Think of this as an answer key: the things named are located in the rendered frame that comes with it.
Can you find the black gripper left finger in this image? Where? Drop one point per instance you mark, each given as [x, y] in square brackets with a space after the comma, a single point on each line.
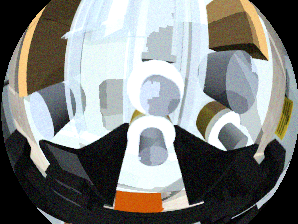
[98, 163]

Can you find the grey cylinder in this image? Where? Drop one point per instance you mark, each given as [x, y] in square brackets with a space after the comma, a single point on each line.
[49, 110]
[232, 79]

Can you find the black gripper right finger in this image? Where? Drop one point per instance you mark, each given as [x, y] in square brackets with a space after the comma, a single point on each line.
[203, 165]

